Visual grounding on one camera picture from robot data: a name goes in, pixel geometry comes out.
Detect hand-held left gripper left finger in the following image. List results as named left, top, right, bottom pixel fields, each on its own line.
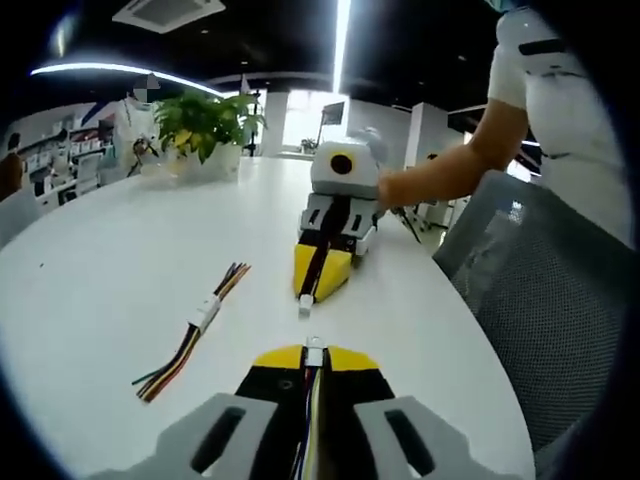
left=87, top=343, right=307, bottom=480

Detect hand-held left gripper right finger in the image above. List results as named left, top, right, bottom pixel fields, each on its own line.
left=322, top=344, right=539, bottom=480

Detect JST connector dark wires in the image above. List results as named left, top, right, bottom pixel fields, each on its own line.
left=297, top=198, right=347, bottom=320

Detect JST connector orange purple wires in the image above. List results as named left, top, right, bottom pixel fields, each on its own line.
left=199, top=261, right=253, bottom=317

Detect JST connector green yellow wires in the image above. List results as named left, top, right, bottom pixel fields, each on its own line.
left=131, top=308, right=215, bottom=404

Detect JST connector yellow white wires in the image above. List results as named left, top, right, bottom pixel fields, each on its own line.
left=291, top=334, right=327, bottom=480

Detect monitor on stand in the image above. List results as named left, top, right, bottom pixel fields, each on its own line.
left=318, top=100, right=348, bottom=147

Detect white plant pot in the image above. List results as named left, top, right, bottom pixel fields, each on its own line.
left=172, top=143, right=245, bottom=184

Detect green potted plant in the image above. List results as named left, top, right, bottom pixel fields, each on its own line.
left=151, top=91, right=269, bottom=167

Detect grey mesh office chair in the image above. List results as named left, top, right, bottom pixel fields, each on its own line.
left=431, top=168, right=629, bottom=480

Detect person in white shirt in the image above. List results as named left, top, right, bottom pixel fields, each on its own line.
left=487, top=44, right=632, bottom=250

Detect ceiling air conditioner vent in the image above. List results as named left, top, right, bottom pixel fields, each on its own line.
left=111, top=0, right=227, bottom=36

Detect long curved ceiling light strip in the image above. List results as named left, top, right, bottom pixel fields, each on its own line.
left=29, top=61, right=224, bottom=97

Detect storage shelf with boxes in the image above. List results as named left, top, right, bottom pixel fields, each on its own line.
left=19, top=114, right=117, bottom=202

